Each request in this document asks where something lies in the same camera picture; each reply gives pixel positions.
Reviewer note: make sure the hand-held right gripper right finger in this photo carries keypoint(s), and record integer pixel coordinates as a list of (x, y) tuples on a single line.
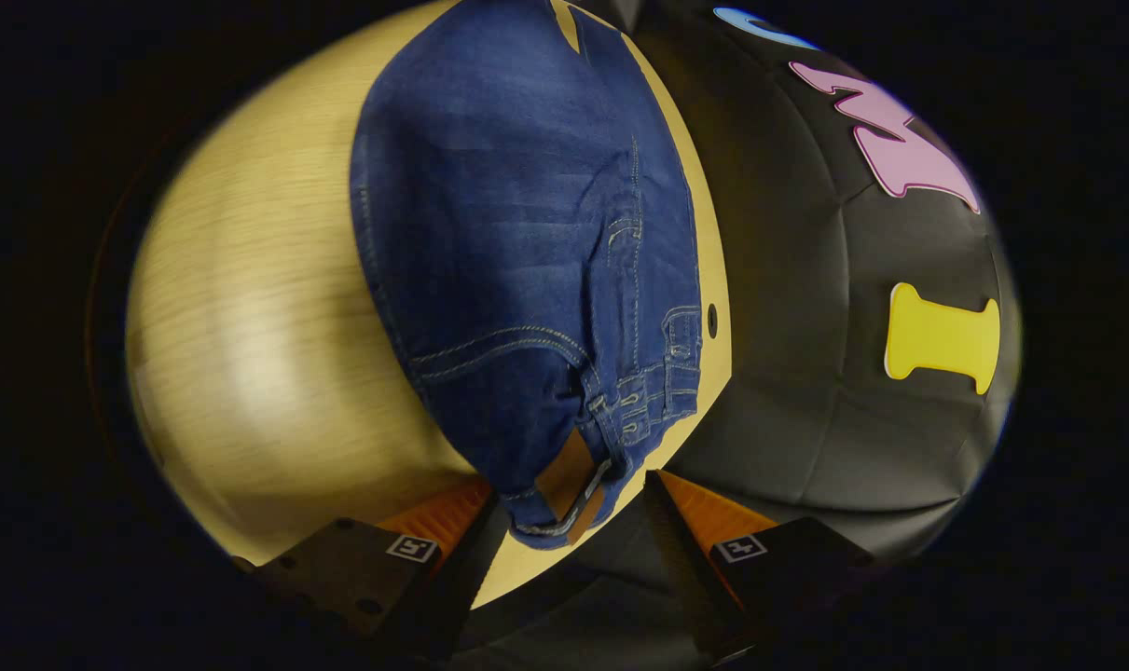
[(690, 568)]

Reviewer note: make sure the black backdrop cloth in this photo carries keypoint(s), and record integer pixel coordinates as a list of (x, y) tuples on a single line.
[(806, 419)]

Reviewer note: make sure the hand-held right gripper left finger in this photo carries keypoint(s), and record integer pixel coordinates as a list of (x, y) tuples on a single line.
[(461, 578)]

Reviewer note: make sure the blue denim jeans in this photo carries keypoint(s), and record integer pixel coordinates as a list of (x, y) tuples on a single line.
[(508, 233)]

